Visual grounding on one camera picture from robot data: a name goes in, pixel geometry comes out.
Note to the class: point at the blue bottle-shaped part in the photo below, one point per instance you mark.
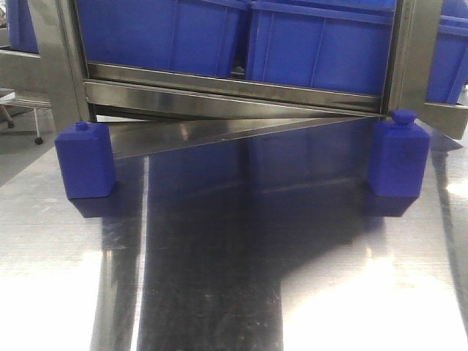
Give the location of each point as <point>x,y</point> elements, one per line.
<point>399,152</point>
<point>86,160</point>

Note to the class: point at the blue bin centre-left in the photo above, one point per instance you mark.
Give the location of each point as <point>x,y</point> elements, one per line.
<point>197,37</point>

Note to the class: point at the blue bin centre-right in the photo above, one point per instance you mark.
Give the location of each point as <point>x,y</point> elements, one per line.
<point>313,45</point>

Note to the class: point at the white wheeled cart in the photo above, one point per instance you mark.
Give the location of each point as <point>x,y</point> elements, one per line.
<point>22,109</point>

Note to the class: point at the blue bin far right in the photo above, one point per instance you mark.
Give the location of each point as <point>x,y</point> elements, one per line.
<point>449,65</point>

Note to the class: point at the blue bin far left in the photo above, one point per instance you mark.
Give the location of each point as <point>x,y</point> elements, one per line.
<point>20,27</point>

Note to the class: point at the stainless steel shelf frame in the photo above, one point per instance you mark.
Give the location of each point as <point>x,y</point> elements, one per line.
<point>61,79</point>

